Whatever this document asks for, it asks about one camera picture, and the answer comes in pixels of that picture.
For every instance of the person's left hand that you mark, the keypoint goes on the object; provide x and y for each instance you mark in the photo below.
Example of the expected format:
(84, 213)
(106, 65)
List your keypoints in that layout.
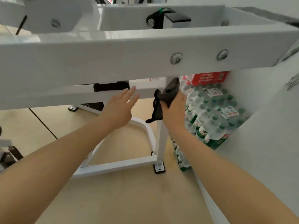
(119, 109)

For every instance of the person's right hand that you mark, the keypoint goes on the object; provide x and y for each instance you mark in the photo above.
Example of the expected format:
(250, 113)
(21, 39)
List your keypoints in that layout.
(175, 114)

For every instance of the dark grey cleaning cloth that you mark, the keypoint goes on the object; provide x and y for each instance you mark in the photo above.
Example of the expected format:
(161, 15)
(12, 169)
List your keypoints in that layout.
(171, 90)

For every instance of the white gym machine frame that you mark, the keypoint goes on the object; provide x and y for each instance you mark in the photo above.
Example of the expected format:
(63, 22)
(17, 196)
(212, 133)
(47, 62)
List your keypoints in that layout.
(93, 55)

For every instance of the person's right forearm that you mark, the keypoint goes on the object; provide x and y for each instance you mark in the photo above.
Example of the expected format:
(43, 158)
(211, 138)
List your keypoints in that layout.
(233, 184)

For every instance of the person's left forearm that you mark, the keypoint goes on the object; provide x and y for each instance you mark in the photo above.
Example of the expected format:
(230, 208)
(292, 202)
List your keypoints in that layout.
(51, 165)

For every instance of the black ribbed rubber grip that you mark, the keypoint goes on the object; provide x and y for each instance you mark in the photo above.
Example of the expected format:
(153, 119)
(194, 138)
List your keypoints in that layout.
(112, 86)

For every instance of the stack of water bottle packs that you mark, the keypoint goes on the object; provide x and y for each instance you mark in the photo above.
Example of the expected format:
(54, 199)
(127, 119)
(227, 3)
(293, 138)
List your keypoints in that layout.
(215, 118)

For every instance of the black bearing housing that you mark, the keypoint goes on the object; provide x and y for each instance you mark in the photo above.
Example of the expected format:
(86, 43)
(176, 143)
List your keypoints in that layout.
(155, 19)

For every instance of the green plastic tag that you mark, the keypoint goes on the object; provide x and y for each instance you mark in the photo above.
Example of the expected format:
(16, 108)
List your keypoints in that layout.
(162, 9)

